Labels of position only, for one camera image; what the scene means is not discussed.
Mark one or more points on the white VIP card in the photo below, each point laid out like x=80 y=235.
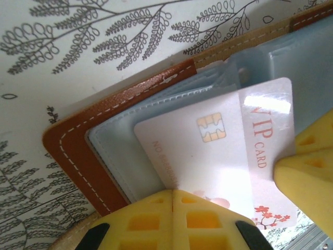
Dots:
x=187 y=156

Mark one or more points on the brown leather card holder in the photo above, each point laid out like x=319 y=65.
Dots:
x=91 y=125

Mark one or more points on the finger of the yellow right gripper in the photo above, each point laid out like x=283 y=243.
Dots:
x=320 y=132
x=307 y=187

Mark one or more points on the aluminium table edge rail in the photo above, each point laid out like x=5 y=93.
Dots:
x=312 y=240

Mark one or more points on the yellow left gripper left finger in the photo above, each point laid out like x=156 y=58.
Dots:
x=145 y=224

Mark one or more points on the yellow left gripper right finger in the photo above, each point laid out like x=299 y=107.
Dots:
x=203 y=224

